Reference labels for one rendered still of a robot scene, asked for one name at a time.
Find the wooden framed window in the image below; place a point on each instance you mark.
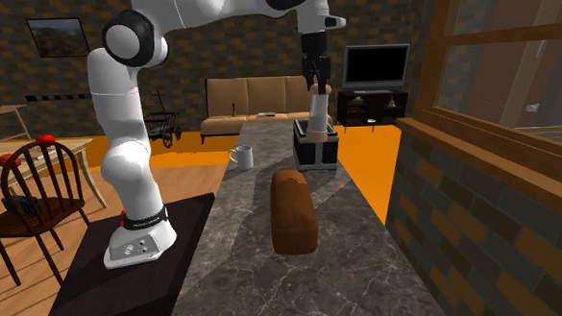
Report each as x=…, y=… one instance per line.
x=490, y=122

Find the black open box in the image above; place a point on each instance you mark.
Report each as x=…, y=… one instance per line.
x=316, y=154

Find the black wheeled cart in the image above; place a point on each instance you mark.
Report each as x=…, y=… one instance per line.
x=162, y=124

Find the tan sofa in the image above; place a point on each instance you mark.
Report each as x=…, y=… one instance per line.
x=260, y=95

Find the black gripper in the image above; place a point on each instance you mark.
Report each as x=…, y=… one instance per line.
x=314, y=45

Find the dark robot stand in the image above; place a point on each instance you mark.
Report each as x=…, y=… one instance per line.
x=126, y=294

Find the black television stand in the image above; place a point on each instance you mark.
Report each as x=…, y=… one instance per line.
x=373, y=108

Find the dark wooden chair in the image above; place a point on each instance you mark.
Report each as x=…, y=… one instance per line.
x=34, y=217

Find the brown bread loaf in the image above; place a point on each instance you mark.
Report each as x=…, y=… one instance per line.
x=293, y=213

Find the light wooden dining table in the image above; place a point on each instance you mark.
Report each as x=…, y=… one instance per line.
x=81, y=148

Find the white mug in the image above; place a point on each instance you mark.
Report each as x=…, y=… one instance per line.
x=244, y=158

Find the dark wall shelf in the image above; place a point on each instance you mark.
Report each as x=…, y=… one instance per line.
x=58, y=97

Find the small wooden side table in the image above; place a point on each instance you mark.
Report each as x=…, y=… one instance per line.
x=3, y=110

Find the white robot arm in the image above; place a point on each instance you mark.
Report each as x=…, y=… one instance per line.
x=121, y=135

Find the framed landscape wall picture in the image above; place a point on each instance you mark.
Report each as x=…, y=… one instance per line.
x=59, y=38

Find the white and tan cylinder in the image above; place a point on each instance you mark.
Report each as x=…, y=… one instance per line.
x=318, y=114

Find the grey flat television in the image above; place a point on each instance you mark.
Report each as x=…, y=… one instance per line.
x=375, y=65

